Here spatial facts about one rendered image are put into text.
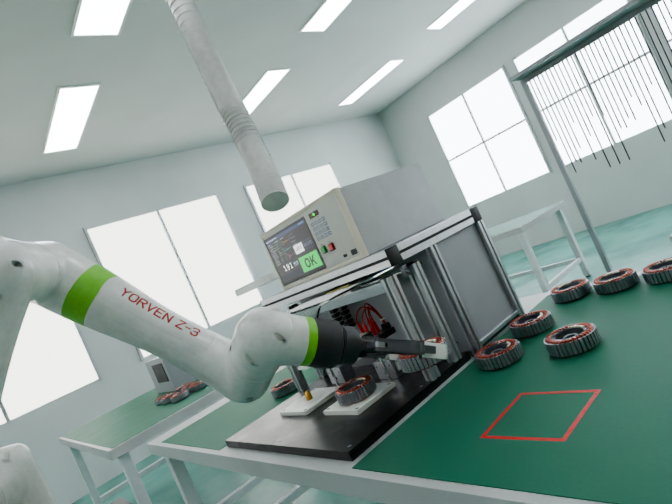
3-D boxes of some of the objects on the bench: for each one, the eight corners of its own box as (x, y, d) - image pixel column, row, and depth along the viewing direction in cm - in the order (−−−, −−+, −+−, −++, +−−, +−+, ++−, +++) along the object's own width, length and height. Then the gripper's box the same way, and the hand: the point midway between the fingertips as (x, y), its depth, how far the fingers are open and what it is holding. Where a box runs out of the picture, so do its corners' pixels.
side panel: (479, 356, 127) (430, 246, 127) (470, 357, 129) (422, 249, 130) (526, 314, 145) (482, 218, 145) (517, 316, 147) (474, 222, 148)
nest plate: (306, 415, 135) (304, 411, 135) (280, 415, 147) (279, 412, 147) (342, 389, 145) (341, 385, 145) (316, 391, 157) (314, 388, 157)
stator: (479, 376, 112) (472, 362, 112) (479, 360, 123) (473, 347, 123) (526, 361, 109) (519, 347, 109) (522, 346, 119) (516, 333, 119)
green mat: (219, 450, 147) (219, 449, 147) (161, 442, 194) (161, 442, 194) (404, 326, 208) (404, 325, 208) (325, 343, 254) (325, 342, 254)
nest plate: (358, 415, 117) (356, 410, 117) (324, 415, 128) (322, 411, 128) (396, 385, 126) (394, 381, 126) (361, 388, 138) (359, 384, 138)
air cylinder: (345, 383, 151) (338, 367, 151) (332, 384, 156) (325, 369, 157) (356, 375, 154) (349, 360, 154) (342, 377, 160) (336, 362, 160)
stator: (355, 407, 120) (349, 393, 120) (331, 406, 129) (326, 394, 129) (385, 385, 126) (379, 372, 126) (360, 386, 135) (355, 374, 135)
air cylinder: (397, 378, 132) (389, 360, 132) (379, 379, 138) (372, 362, 138) (408, 369, 135) (400, 352, 135) (390, 371, 141) (383, 354, 141)
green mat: (715, 518, 48) (714, 516, 48) (352, 468, 95) (351, 467, 95) (794, 242, 108) (794, 241, 108) (548, 295, 155) (547, 295, 155)
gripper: (310, 366, 101) (398, 372, 110) (364, 361, 81) (466, 370, 90) (312, 330, 103) (398, 340, 112) (365, 317, 83) (465, 330, 92)
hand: (421, 352), depth 100 cm, fingers closed on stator, 11 cm apart
